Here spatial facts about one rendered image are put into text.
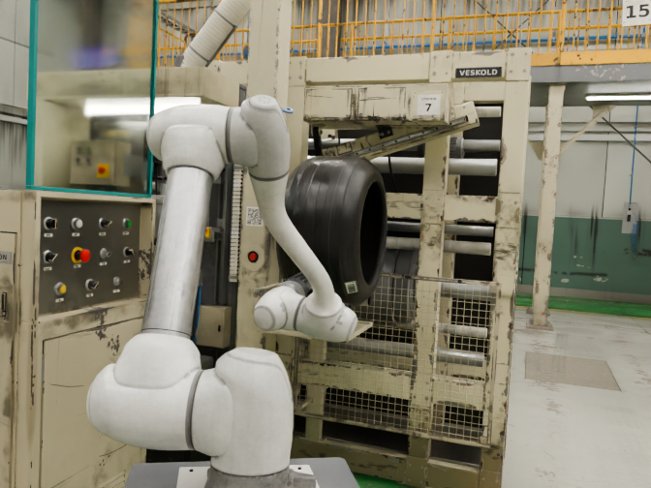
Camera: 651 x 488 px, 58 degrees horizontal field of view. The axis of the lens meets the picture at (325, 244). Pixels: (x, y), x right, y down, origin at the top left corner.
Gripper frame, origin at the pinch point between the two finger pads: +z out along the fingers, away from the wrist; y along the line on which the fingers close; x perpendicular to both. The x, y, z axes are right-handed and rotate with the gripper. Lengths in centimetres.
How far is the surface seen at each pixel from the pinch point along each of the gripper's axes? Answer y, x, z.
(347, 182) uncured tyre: -7.6, -28.5, 15.1
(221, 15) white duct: 68, -92, 74
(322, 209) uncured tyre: -0.8, -20.4, 7.0
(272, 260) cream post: 27.8, 6.3, 25.2
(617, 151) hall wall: -204, 84, 935
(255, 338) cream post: 31.6, 35.0, 12.7
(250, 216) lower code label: 36.0, -11.9, 24.6
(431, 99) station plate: -29, -54, 62
